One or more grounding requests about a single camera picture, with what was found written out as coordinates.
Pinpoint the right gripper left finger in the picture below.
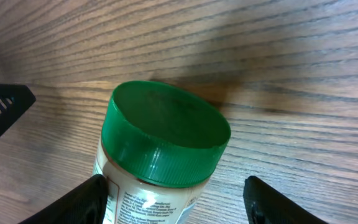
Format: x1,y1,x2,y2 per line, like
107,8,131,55
21,174,108,224

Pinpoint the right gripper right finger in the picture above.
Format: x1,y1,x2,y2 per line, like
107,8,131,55
243,175,327,224

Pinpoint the green lid jar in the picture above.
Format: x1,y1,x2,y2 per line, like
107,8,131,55
93,81,231,224

